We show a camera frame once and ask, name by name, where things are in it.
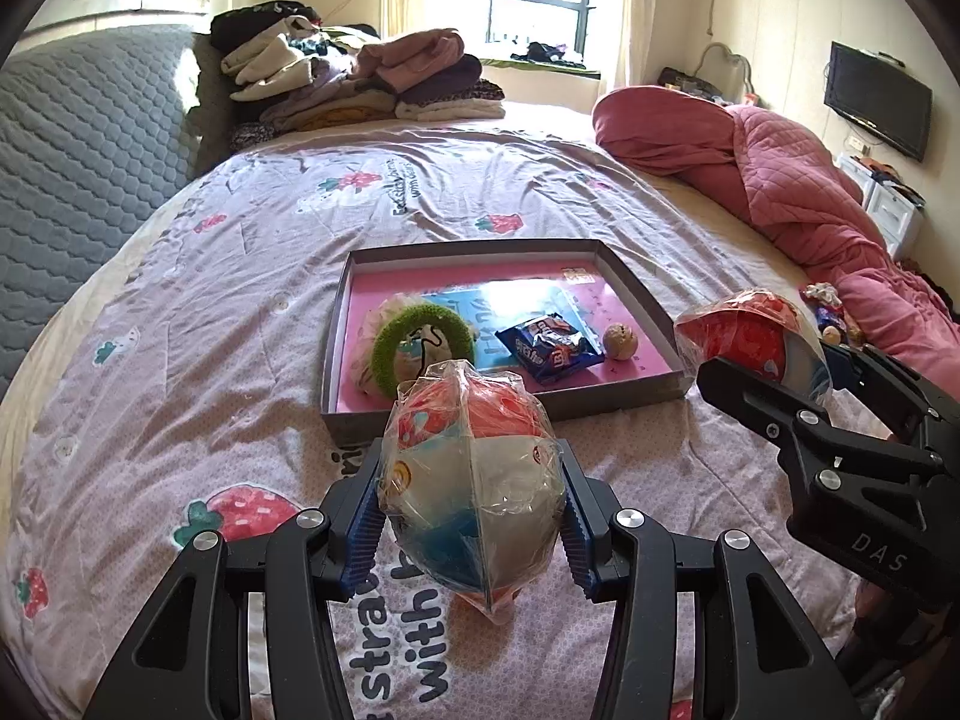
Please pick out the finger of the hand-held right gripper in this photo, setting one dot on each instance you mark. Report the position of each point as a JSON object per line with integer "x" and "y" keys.
{"x": 870, "y": 379}
{"x": 742, "y": 394}

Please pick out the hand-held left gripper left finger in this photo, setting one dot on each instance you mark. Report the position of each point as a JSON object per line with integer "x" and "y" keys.
{"x": 364, "y": 532}

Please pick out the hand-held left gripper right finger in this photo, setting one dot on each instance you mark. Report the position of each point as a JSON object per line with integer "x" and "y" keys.
{"x": 577, "y": 540}

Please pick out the plastic-wrapped red white ball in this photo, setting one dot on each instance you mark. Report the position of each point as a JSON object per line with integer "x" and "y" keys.
{"x": 750, "y": 345}

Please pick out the shallow grey cardboard box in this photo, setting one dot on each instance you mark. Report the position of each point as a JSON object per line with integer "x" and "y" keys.
{"x": 352, "y": 431}

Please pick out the plastic-wrapped orange blue ball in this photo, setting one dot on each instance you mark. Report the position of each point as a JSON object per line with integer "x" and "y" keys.
{"x": 472, "y": 487}

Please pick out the blue snack packet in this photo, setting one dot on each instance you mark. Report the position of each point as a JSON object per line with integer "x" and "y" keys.
{"x": 547, "y": 349}

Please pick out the red snack packet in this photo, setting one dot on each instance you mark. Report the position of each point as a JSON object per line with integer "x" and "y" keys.
{"x": 821, "y": 296}

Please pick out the pink children's book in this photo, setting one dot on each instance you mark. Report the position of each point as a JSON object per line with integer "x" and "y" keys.
{"x": 645, "y": 367}

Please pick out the small beige walnut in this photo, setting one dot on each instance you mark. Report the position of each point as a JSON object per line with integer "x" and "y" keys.
{"x": 621, "y": 341}

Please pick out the white drawer cabinet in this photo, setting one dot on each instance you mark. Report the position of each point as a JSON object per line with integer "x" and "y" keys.
{"x": 885, "y": 206}

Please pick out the pink quilted blanket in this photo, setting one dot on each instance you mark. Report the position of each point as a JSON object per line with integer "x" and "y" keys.
{"x": 787, "y": 180}

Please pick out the strawberry print bedsheet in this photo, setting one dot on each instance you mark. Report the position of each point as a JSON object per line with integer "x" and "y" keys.
{"x": 187, "y": 315}

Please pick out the black flat television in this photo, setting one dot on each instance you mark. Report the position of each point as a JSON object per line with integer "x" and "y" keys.
{"x": 877, "y": 97}

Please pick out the black bag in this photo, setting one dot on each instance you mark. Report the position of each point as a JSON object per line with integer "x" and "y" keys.
{"x": 686, "y": 81}

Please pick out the green windowsill mat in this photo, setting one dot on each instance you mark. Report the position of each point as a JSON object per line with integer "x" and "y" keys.
{"x": 570, "y": 70}

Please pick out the dark clothes on windowsill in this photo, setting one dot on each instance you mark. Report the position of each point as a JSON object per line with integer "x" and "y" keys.
{"x": 547, "y": 52}

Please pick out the pile of folded clothes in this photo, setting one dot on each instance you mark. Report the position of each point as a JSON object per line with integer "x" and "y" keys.
{"x": 337, "y": 82}

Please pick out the grey quilted mattress pad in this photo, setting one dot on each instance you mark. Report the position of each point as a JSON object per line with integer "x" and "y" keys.
{"x": 90, "y": 150}

